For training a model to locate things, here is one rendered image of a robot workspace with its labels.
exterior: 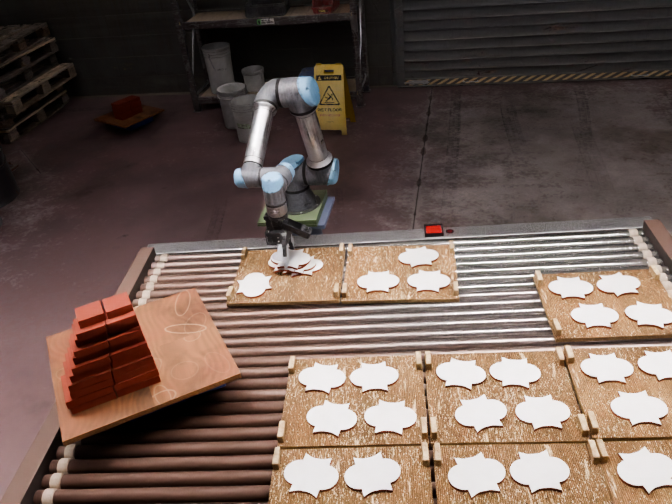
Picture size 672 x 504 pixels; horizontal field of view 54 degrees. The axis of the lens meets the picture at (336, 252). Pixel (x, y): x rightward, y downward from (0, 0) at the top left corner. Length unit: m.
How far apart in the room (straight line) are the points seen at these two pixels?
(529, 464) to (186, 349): 1.04
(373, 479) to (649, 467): 0.68
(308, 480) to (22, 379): 2.48
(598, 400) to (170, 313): 1.34
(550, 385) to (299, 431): 0.73
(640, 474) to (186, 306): 1.42
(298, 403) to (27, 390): 2.19
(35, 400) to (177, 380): 1.91
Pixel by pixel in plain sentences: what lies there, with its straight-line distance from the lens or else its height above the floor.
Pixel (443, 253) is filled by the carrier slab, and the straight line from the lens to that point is 2.54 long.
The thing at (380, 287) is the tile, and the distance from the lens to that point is 2.35.
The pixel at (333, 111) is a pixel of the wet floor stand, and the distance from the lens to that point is 6.02.
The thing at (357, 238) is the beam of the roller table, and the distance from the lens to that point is 2.70.
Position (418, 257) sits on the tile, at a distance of 2.50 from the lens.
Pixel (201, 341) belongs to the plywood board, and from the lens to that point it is 2.09.
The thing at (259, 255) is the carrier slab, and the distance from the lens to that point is 2.63.
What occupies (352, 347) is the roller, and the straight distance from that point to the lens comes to 2.15.
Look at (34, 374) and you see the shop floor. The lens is 3.99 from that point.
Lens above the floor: 2.33
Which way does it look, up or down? 33 degrees down
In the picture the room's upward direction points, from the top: 6 degrees counter-clockwise
